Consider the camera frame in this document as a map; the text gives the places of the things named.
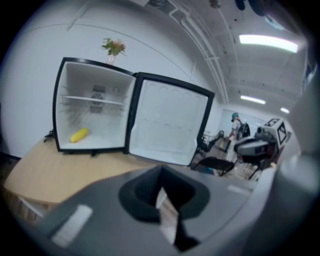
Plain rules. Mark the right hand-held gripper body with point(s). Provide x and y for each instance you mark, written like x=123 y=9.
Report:
x=260 y=145

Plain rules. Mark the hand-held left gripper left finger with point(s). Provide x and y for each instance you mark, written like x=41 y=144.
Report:
x=100 y=212

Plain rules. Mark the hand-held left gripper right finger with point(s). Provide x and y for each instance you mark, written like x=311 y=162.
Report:
x=215 y=197

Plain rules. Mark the yellow corn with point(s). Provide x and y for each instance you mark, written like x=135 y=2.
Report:
x=79 y=135

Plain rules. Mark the black mini fridge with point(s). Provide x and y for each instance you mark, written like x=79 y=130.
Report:
x=172 y=120

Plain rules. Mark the glass fridge shelf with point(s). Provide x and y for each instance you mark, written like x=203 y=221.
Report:
x=95 y=100

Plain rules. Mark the black folding chair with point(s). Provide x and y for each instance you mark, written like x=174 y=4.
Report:
x=217 y=163

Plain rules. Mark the long ceiling light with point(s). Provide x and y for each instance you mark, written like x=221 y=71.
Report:
x=285 y=110
x=268 y=43
x=252 y=99

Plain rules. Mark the white ceiling pipes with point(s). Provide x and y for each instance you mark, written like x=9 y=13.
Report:
x=200 y=37

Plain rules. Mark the pink vase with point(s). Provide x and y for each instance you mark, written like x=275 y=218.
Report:
x=111 y=60

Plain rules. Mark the pink and green flower bunch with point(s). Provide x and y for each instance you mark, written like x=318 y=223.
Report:
x=114 y=46

